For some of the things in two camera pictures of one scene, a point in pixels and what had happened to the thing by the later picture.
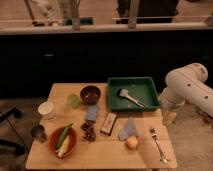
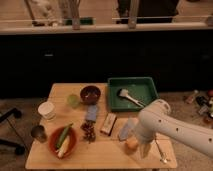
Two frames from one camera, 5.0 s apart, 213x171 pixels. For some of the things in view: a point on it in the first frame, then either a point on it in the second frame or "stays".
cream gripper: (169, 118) -> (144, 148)
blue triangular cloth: (129, 130) stays
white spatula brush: (124, 92) stays
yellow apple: (131, 142) stays
